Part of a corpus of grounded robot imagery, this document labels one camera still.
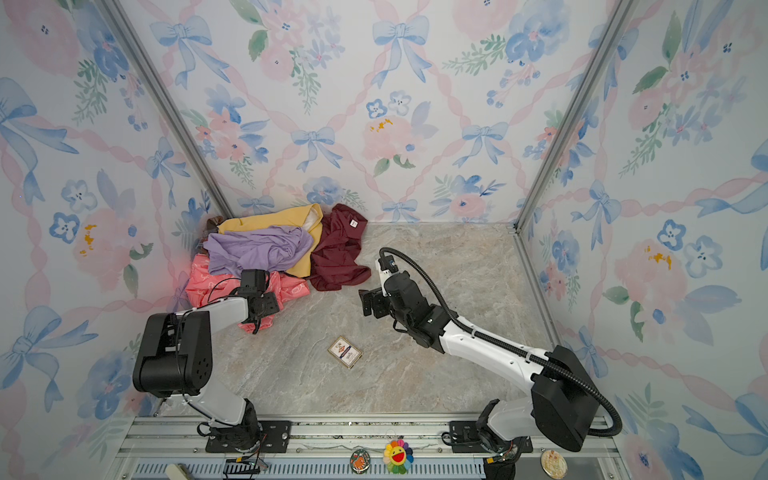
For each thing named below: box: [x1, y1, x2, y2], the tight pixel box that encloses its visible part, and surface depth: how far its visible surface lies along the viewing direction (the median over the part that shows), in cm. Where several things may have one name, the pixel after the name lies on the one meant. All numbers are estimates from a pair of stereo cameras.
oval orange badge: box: [350, 449, 371, 475], surface depth 72 cm
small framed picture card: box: [327, 336, 363, 369], surface depth 88 cm
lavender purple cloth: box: [203, 225, 314, 277], surface depth 102 cm
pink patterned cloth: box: [186, 253, 310, 332], surface depth 97 cm
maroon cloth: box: [306, 203, 372, 292], surface depth 108 cm
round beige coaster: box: [539, 447, 568, 480], surface depth 72 cm
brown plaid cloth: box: [196, 215, 224, 255], surface depth 102 cm
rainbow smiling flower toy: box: [384, 439, 414, 475], surface depth 72 cm
